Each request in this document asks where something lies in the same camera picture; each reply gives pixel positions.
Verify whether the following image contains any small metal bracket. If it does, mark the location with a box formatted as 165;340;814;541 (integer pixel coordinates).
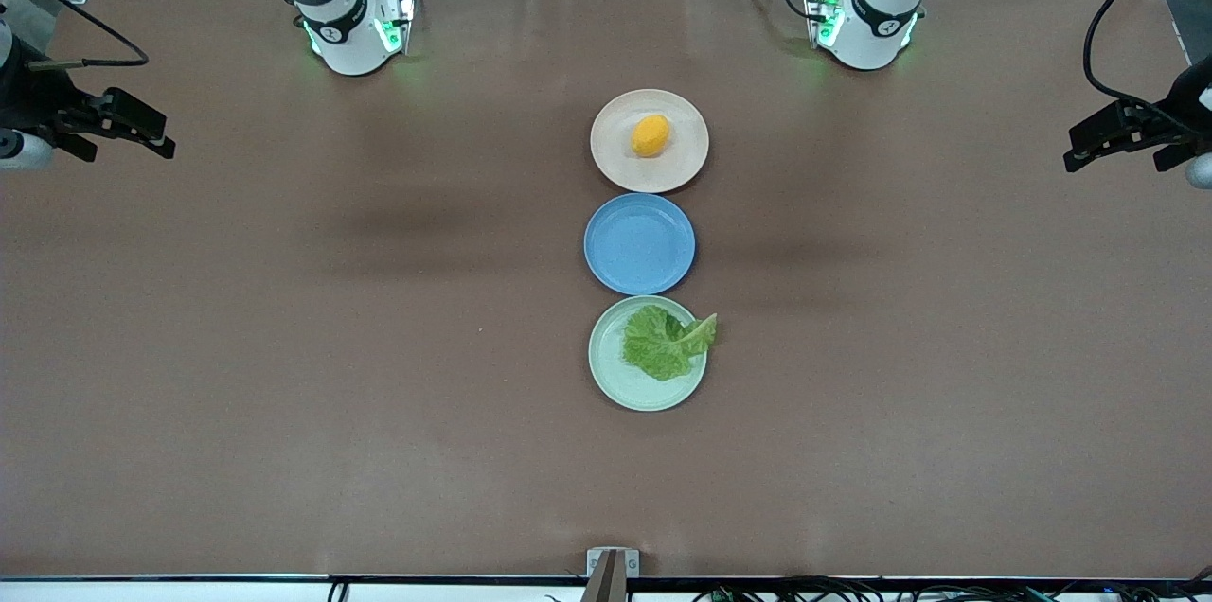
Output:
586;548;640;577

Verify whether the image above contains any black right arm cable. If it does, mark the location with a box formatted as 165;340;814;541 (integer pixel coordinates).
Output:
0;0;151;71

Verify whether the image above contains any green lettuce leaf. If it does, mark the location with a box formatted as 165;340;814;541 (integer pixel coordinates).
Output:
620;304;719;382

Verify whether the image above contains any yellow lemon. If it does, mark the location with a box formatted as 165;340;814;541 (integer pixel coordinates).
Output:
631;114;671;158

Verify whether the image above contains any pale green round plate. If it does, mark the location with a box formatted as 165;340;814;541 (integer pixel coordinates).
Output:
588;295;708;413

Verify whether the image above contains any brown table cover sheet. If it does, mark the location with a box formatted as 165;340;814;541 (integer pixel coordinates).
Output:
0;0;1212;579

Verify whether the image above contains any beige round plate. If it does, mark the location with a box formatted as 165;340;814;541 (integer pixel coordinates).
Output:
590;89;710;194

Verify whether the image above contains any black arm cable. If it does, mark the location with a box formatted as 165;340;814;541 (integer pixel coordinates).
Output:
1082;0;1212;111
0;0;151;71

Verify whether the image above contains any blue round plate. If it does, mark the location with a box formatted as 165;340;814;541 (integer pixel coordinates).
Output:
583;193;697;296

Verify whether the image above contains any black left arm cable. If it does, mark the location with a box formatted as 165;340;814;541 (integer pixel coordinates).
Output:
1082;0;1212;111

